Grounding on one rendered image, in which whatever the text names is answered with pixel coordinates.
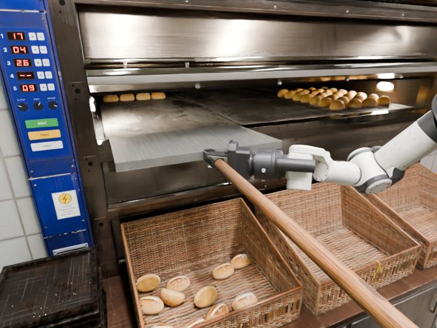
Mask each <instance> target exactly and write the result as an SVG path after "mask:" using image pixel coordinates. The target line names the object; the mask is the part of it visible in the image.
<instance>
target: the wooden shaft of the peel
mask: <svg viewBox="0 0 437 328"><path fill-rule="evenodd" d="M214 166H215V168H216V169H217V170H218V171H219V172H220V173H221V174H223V175H224V176H225V177H226V178H227V179H228V180H229V181H230V182H231V183H232V184H233V185H234V186H235V187H236V188H237V189H238V190H239V191H240V192H241V193H242V194H243V195H244V196H245V197H246V198H247V199H248V200H249V201H250V202H251V203H252V204H253V205H254V206H255V207H256V208H258V209H259V210H260V211H261V212H262V213H263V214H264V215H265V216H266V217H267V218H268V219H269V220H270V221H271V222H272V223H273V224H274V225H276V226H277V227H278V228H279V229H280V230H281V231H282V232H283V233H284V234H285V235H286V236H287V237H288V238H289V239H290V240H291V241H292V242H293V243H294V244H295V245H296V246H297V247H298V248H299V249H300V250H301V251H302V252H303V253H304V254H305V255H306V256H307V257H308V258H309V259H311V260H312V261H313V262H314V263H315V264H316V265H317V266H318V267H319V268H320V269H321V270H322V271H323V272H324V273H325V274H326V275H327V276H329V277H330V278H331V279H332V280H333V281H334V282H335V283H336V284H337V285H338V286H339V287H340V288H341V289H342V290H343V291H344V292H345V293H346V294H347V295H348V296H349V297H350V298H351V299H352V300H353V301H354V302H355V303H356V304H357V305H358V306H359V307H360V308H361V309H362V310H364V311H365V312H366V313H367V314H368V315H369V316H370V317H371V318H372V319H373V320H374V321H375V322H376V323H377V324H378V325H379V326H380V327H381V328H419V327H418V326H417V325H415V324H414V323H413V322H412V321H410V320H409V319H408V318H407V317H406V316H405V315H404V314H403V313H401V312H400V311H399V310H397V309H396V308H395V307H394V306H393V305H392V304H391V303H390V302H388V301H387V300H386V299H385V298H383V297H382V296H381V295H380V294H379V293H378V292H377V291H376V290H374V289H373V288H372V287H370V285H368V283H366V282H365V281H364V280H363V279H361V278H360V277H359V276H358V275H357V274H356V273H355V272H353V271H352V270H351V269H350V268H348V267H347V266H346V265H345V264H344V263H343V262H342V261H341V260H339V259H338V258H337V257H336V256H334V255H333V254H332V253H331V252H330V251H329V250H328V249H326V248H325V247H324V246H323V245H321V244H320V243H319V242H318V241H317V240H316V239H315V238H313V237H312V236H311V235H310V234H309V233H307V232H306V231H305V230H304V229H303V228H302V227H301V226H299V225H298V224H297V223H296V222H294V220H292V219H291V218H290V217H289V216H288V215H286V214H285V213H284V212H283V211H282V210H281V209H280V208H278V207H277V206H276V205H275V204H273V203H272V202H271V201H270V200H269V199H268V198H267V197H266V196H264V195H263V194H262V193H260V192H259V191H258V190H257V189H256V188H255V187H254V186H253V185H251V184H250V183H249V182H248V181H246V180H245V179H244V178H243V177H242V176H241V175H240V174H239V173H237V172H236V171H235V170H233V169H232V168H231V167H230V166H229V165H228V164H227V163H226V162H224V161H223V160H222V159H218V160H216V162H215V164H214Z"/></svg>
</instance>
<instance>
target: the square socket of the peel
mask: <svg viewBox="0 0 437 328"><path fill-rule="evenodd" d="M209 152H216V151H215V150H214V149H207V150H204V160H205V161H206V162H207V163H208V164H209V165H210V166H211V167H212V168H213V169H216V168H215V166H214V164H215V162H216V160H218V159H222V160H223V161H224V158H221V157H210V156H207V154H208V153H209Z"/></svg>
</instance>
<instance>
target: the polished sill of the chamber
mask: <svg viewBox="0 0 437 328"><path fill-rule="evenodd" d="M426 111H427V109H426V108H422V107H410V108H403V109H391V110H384V111H372V112H365V113H353V114H347V115H335V116H322V117H316V118H304V119H297V120H285V121H278V122H266V123H260V124H247V125H241V126H242V127H245V128H248V129H250V130H254V131H257V132H259V133H262V134H265V135H266V134H272V133H283V132H289V131H298V130H309V129H315V128H325V127H331V126H341V125H347V124H357V123H363V122H374V121H379V120H390V119H396V118H406V117H412V116H422V115H425V114H426ZM97 147H98V154H99V155H100V154H111V153H112V150H111V144H110V140H109V139H104V140H97Z"/></svg>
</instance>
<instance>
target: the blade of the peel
mask: <svg viewBox="0 0 437 328"><path fill-rule="evenodd" d="M109 140H110V144H111V150H112V153H113V159H114V165H115V168H116V172H123V171H132V170H137V169H145V168H150V167H158V166H163V165H172V164H177V163H186V162H191V161H199V160H204V150H207V149H214V150H215V151H216V152H225V151H226V150H228V143H229V141H230V140H233V141H238V143H239V146H241V147H251V148H252V152H256V150H257V148H262V149H272V150H276V149H281V148H282V141H281V140H279V139H275V138H274V137H270V136H268V135H265V134H262V133H259V132H257V131H254V130H250V129H248V128H245V127H242V126H240V125H238V124H232V125H225V126H213V127H206V128H194V129H187V130H174V131H162V132H155V133H143V134H136V135H124V136H117V137H109Z"/></svg>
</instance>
